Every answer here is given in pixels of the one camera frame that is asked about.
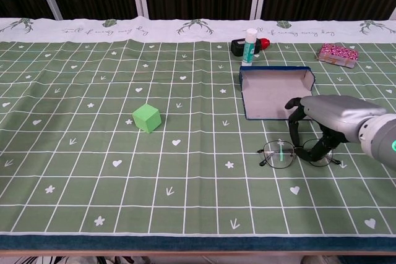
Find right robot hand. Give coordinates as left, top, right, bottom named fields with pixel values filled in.
left=284, top=94, right=388, bottom=166

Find blue glasses case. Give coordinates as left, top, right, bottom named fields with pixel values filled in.
left=238, top=65, right=316, bottom=121

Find black wire-frame eyeglasses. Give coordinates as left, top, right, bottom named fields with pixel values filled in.
left=257, top=140, right=342, bottom=169

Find pink patterned small box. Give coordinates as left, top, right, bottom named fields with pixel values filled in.
left=316, top=43, right=359, bottom=69

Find green white glue stick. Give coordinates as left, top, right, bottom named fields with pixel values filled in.
left=241, top=28, right=258, bottom=67

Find black rectangular device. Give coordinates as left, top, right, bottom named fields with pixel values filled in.
left=230, top=38, right=263, bottom=57

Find green grid tablecloth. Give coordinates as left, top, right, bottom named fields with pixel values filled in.
left=0, top=15, right=396, bottom=252

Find green cube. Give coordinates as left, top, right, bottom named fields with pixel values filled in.
left=132, top=103, right=163, bottom=135

